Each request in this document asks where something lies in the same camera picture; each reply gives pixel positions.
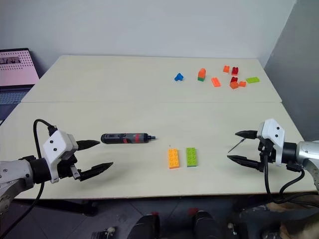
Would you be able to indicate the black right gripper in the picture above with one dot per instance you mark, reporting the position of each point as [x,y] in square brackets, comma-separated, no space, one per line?
[262,149]

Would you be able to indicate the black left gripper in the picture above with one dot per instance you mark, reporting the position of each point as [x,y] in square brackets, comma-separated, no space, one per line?
[65,169]

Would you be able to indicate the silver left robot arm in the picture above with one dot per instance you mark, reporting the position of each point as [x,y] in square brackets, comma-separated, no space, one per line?
[15,171]

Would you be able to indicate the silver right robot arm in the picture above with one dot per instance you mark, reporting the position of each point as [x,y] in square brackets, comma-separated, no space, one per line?
[307,152]

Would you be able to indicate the thin dark metal needle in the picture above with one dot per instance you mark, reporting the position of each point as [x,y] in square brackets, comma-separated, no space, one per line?
[236,146]

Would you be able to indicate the black red electric screwdriver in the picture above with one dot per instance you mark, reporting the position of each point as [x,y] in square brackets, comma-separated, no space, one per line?
[124,138]

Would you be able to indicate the green eight-stud toy brick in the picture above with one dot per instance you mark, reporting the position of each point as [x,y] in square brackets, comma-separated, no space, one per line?
[192,157]

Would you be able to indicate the black table base bar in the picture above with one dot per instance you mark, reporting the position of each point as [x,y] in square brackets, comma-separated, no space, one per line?
[62,205]

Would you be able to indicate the small orange toy brick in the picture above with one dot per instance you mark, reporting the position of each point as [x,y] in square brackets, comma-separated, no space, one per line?
[242,84]
[226,69]

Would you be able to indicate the light green flat toy plate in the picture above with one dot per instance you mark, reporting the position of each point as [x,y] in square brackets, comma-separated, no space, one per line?
[253,80]

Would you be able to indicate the red toy brick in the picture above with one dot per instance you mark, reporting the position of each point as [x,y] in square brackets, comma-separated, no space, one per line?
[233,79]
[234,71]

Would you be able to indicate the orange flat toy brick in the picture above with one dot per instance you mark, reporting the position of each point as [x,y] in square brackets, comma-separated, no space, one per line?
[216,82]

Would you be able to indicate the orange eight-stud toy brick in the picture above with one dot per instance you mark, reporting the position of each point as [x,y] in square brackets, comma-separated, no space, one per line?
[173,159]

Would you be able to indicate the brown grey floor clutter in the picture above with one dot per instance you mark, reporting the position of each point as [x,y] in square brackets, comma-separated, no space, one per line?
[274,219]

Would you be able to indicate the small dark metal fitting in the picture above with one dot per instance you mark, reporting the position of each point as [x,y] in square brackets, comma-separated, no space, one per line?
[104,232]

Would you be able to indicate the dark green toy brick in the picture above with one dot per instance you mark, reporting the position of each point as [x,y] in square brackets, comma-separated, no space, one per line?
[201,79]

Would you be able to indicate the orange sloped toy brick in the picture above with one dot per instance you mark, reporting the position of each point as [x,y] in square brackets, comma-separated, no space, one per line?
[202,73]

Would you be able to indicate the blue toy brick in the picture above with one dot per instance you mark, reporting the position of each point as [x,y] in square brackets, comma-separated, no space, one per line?
[179,77]

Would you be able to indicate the open laptop with pink screen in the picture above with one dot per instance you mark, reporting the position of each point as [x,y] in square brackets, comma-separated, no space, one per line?
[15,69]

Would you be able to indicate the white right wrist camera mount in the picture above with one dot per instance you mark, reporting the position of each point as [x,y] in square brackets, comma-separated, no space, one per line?
[272,134]

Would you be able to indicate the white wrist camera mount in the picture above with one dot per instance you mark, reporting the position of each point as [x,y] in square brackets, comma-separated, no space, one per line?
[272,134]
[58,147]

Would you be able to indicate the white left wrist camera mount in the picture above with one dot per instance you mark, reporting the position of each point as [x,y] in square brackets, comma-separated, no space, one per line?
[58,147]

